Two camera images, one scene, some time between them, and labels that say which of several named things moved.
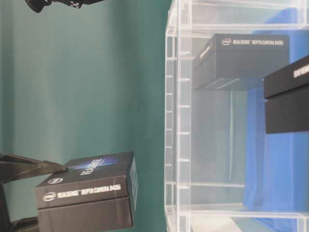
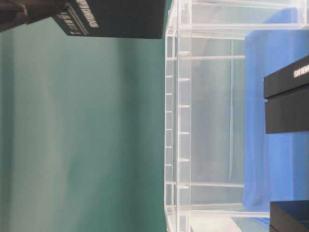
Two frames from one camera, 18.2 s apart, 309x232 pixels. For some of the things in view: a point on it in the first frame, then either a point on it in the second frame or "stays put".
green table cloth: (85, 80) stays put
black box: (286, 92) stays put
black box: (235, 61) → (117, 19)
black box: (97, 194) → (291, 216)
